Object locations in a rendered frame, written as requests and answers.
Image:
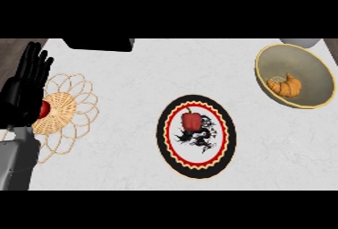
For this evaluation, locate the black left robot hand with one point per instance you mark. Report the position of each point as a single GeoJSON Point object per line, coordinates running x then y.
{"type": "Point", "coordinates": [23, 89]}

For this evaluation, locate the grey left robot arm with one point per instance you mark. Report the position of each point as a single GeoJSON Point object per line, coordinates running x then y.
{"type": "Point", "coordinates": [13, 161]}

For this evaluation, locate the black red patterned plate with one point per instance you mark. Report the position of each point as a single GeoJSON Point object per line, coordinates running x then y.
{"type": "Point", "coordinates": [196, 136]}

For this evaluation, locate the orange croissant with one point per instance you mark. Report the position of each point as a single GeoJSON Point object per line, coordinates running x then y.
{"type": "Point", "coordinates": [286, 85]}

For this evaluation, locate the olive bowl with yellow rim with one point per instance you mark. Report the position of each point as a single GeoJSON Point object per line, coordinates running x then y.
{"type": "Point", "coordinates": [298, 74]}

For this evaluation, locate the red apple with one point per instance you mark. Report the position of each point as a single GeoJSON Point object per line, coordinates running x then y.
{"type": "Point", "coordinates": [44, 109]}

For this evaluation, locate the wicker flower-shaped placemat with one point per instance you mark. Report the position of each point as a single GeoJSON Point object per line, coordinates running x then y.
{"type": "Point", "coordinates": [60, 114]}

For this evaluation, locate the black flat appliance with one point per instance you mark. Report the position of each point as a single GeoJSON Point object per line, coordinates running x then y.
{"type": "Point", "coordinates": [98, 44]}

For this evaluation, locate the red bell pepper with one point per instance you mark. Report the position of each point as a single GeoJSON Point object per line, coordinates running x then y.
{"type": "Point", "coordinates": [190, 120]}

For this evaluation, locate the grey round container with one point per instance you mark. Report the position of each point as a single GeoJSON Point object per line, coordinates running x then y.
{"type": "Point", "coordinates": [301, 42]}

